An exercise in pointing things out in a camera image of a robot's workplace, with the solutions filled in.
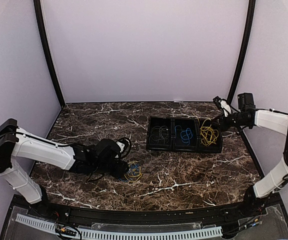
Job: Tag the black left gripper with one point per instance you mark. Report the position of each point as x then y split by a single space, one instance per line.
119 172

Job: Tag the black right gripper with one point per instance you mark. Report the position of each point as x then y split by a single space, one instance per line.
223 125

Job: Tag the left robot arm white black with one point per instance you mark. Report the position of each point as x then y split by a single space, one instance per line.
106 157

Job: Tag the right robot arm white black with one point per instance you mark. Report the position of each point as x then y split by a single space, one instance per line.
272 146

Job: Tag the black three-compartment tray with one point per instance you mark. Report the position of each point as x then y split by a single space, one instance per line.
190 135

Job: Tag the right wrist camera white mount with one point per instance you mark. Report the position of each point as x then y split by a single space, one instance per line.
222 104

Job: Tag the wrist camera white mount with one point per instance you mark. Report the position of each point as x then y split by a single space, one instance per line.
125 145
222 104

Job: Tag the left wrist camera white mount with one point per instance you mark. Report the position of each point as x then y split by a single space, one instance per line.
125 145

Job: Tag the white slotted cable duct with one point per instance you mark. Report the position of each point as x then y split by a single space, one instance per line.
102 231

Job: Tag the black curved front rail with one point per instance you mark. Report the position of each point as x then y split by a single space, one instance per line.
217 215

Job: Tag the right black frame post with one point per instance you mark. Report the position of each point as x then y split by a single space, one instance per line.
243 50

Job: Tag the black frame post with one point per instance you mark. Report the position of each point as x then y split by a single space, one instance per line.
243 50
47 52

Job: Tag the left black frame post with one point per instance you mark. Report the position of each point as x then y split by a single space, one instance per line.
47 52

